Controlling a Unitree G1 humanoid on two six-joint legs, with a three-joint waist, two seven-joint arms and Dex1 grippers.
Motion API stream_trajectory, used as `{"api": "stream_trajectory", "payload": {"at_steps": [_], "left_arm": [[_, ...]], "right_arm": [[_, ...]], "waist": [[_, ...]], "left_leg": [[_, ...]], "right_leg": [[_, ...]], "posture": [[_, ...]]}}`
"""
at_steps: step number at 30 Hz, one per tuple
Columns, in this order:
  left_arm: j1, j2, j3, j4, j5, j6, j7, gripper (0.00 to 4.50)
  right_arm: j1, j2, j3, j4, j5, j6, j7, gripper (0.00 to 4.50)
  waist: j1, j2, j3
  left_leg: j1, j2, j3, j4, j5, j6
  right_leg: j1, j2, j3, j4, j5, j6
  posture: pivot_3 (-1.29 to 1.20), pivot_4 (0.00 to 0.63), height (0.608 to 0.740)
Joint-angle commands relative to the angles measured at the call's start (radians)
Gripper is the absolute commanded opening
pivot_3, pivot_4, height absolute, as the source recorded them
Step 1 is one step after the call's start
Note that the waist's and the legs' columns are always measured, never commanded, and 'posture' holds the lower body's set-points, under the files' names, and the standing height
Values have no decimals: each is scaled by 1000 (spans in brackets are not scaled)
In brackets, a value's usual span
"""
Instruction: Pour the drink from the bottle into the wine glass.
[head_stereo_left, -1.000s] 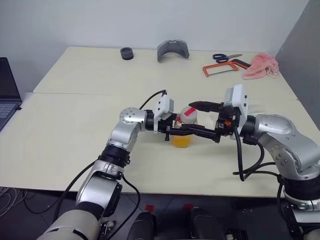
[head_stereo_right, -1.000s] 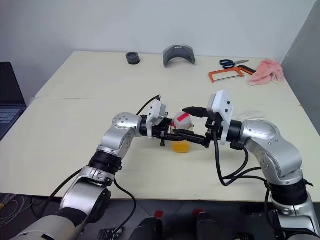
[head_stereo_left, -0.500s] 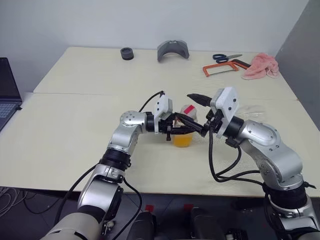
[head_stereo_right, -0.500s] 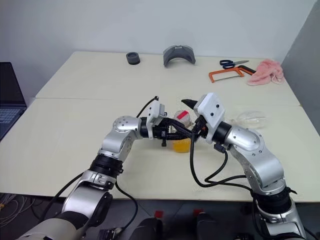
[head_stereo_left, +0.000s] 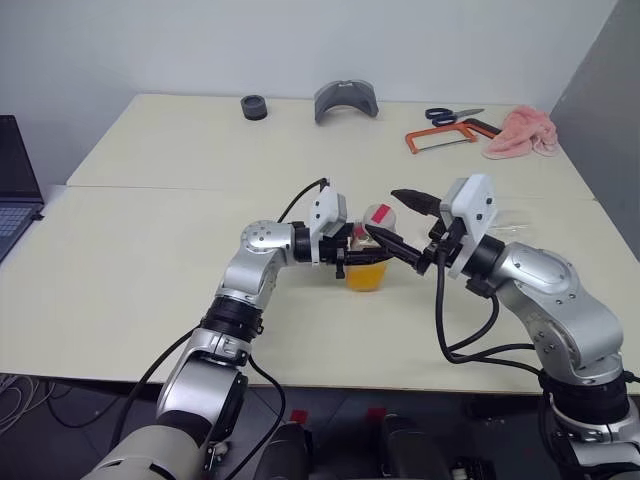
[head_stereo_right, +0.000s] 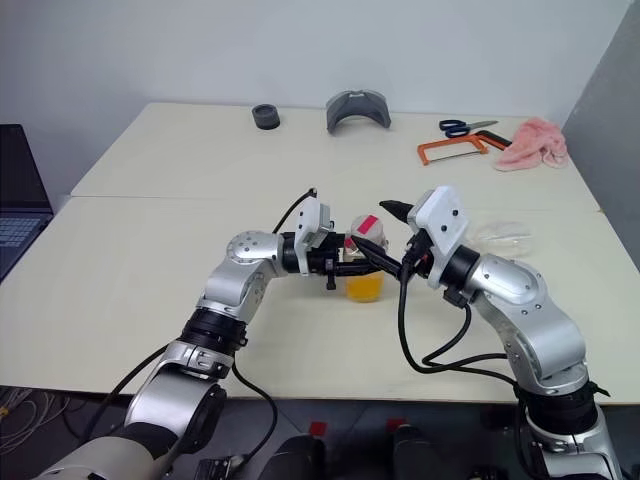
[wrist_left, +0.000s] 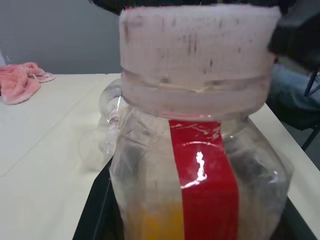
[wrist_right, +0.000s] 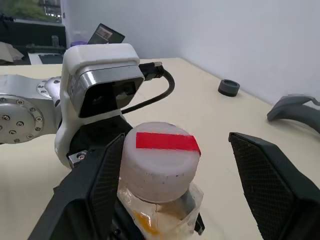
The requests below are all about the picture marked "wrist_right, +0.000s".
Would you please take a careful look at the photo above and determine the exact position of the small black round ring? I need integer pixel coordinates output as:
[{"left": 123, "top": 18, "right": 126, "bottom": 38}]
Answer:
[{"left": 217, "top": 79, "right": 241, "bottom": 97}]

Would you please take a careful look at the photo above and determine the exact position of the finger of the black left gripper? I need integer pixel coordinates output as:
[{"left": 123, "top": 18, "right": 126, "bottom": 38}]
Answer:
[
  {"left": 192, "top": 212, "right": 206, "bottom": 236},
  {"left": 112, "top": 199, "right": 144, "bottom": 240}
]

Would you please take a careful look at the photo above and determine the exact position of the window with greenery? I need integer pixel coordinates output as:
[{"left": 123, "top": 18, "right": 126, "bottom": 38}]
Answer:
[{"left": 0, "top": 0, "right": 62, "bottom": 24}]

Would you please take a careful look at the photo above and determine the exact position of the white bottle cap red tape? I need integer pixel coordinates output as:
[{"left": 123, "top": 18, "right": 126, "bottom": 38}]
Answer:
[{"left": 119, "top": 121, "right": 203, "bottom": 203}]

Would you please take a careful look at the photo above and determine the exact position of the purple lidded container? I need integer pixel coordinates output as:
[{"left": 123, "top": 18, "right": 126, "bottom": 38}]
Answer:
[{"left": 70, "top": 39, "right": 89, "bottom": 48}]

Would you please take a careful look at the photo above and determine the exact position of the clear plastic orange juice bottle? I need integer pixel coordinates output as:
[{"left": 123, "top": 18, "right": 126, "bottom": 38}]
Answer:
[{"left": 116, "top": 174, "right": 205, "bottom": 240}]

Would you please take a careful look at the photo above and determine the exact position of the beige crumpled paper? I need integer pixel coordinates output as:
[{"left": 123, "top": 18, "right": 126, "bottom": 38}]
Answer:
[{"left": 0, "top": 41, "right": 25, "bottom": 63}]

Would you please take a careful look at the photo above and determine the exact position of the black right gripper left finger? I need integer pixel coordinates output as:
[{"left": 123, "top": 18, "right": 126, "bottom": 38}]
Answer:
[{"left": 29, "top": 133, "right": 126, "bottom": 240}]

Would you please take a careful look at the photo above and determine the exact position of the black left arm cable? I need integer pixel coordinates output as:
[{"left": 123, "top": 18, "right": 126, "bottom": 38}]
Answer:
[{"left": 119, "top": 61, "right": 176, "bottom": 115}]

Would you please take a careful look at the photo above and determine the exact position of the dark card box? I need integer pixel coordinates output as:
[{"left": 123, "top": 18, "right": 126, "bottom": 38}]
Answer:
[{"left": 87, "top": 23, "right": 126, "bottom": 46}]

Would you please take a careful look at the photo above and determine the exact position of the black cabinet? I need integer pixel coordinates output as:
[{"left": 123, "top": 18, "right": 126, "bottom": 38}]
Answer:
[{"left": 0, "top": 19, "right": 67, "bottom": 55}]

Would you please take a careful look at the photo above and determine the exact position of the white tray dark inset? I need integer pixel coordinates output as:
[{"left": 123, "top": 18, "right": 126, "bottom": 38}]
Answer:
[{"left": 28, "top": 51, "right": 65, "bottom": 66}]

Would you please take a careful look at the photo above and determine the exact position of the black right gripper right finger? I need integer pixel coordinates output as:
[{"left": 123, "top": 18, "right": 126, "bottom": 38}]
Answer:
[{"left": 228, "top": 132, "right": 320, "bottom": 240}]

